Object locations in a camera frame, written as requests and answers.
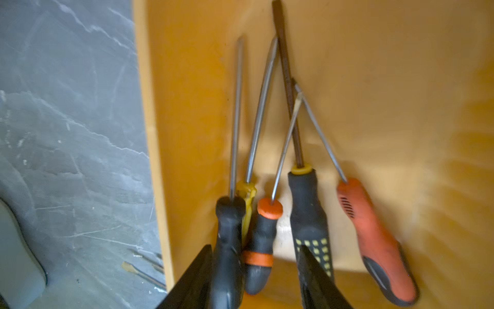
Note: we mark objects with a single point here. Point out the large black yellow screwdriver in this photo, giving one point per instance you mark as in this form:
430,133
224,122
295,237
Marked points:
308,219

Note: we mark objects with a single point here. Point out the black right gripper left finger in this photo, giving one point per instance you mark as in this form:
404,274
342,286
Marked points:
193,288

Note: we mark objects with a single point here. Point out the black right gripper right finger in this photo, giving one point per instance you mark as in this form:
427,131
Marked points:
317,289

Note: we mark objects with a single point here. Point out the orange black stubby screwdriver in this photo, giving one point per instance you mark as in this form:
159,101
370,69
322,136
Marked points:
259,255

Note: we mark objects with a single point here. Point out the red black handle screwdriver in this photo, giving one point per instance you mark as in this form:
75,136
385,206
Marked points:
380,252

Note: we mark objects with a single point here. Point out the yellow handle screwdriver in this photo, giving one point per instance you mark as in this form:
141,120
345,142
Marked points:
246,189

